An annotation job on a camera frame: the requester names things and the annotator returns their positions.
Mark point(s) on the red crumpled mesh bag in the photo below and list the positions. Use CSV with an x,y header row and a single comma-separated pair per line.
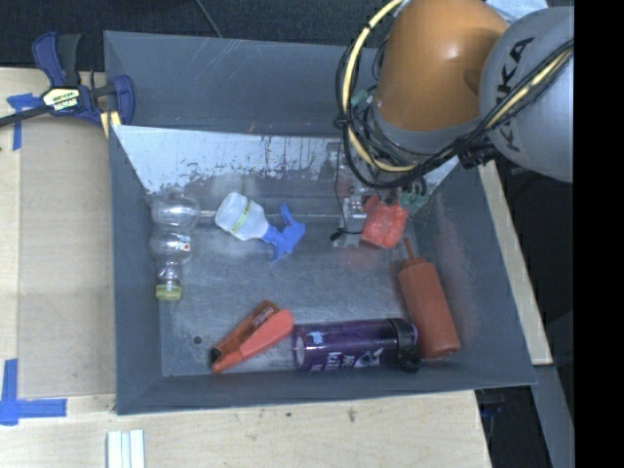
x,y
385,224

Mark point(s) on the grey metal bin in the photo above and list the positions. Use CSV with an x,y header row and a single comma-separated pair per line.
x,y
317,285

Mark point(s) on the orange stapler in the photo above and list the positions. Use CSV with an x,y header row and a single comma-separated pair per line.
x,y
256,337

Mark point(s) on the white and blue spray bottle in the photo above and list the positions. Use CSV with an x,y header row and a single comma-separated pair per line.
x,y
241,220

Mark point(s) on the red squeeze bottle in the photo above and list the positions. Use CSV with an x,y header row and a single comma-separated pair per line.
x,y
426,305

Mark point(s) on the clear plastic bottle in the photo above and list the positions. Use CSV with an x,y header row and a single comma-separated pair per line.
x,y
173,242

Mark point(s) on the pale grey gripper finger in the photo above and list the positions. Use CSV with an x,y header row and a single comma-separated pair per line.
x,y
352,222

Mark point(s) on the purple bottle with black lid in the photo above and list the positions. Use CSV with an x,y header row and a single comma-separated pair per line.
x,y
351,344

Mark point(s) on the black cylinder on white bracket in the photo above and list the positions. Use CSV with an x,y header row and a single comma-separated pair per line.
x,y
478,156

